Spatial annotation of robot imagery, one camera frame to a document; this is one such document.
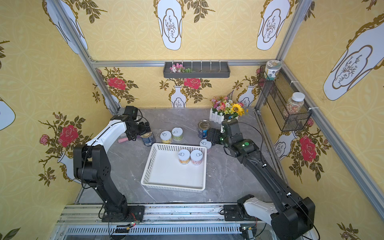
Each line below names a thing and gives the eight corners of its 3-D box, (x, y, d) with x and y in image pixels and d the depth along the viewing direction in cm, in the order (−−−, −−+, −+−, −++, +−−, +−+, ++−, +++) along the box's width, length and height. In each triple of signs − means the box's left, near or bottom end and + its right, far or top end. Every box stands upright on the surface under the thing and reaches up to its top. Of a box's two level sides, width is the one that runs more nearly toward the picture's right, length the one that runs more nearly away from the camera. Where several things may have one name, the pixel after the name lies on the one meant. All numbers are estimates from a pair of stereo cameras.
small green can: (172, 141, 104) (171, 136, 99) (173, 132, 109) (172, 127, 104) (183, 141, 104) (182, 136, 99) (183, 132, 109) (183, 127, 104)
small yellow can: (160, 145, 102) (159, 140, 97) (162, 136, 107) (160, 130, 102) (171, 145, 102) (169, 140, 97) (172, 135, 107) (171, 130, 102)
